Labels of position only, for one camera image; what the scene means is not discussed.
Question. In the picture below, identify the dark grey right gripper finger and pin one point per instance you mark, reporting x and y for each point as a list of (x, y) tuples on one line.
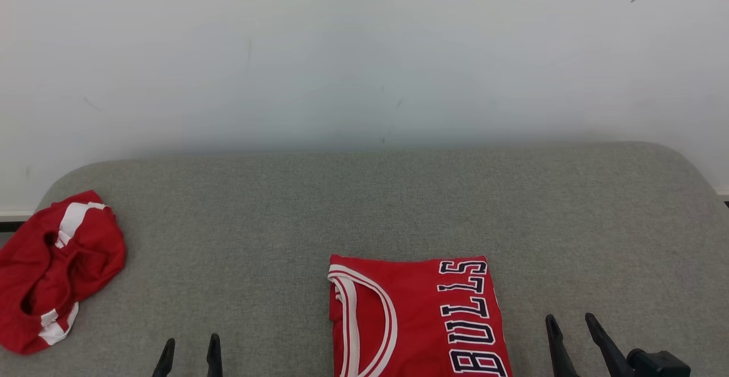
[(559, 348), (608, 345)]

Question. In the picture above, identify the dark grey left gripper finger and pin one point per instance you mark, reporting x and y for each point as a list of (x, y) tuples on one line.
[(165, 363), (214, 360)]

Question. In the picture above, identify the red shorts with white bands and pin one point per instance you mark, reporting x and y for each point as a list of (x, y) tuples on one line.
[(85, 263)]

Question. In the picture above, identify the red Bulls basketball jersey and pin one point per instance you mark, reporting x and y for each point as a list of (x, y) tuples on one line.
[(416, 320)]

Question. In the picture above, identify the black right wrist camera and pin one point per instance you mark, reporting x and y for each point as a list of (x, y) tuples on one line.
[(660, 364)]

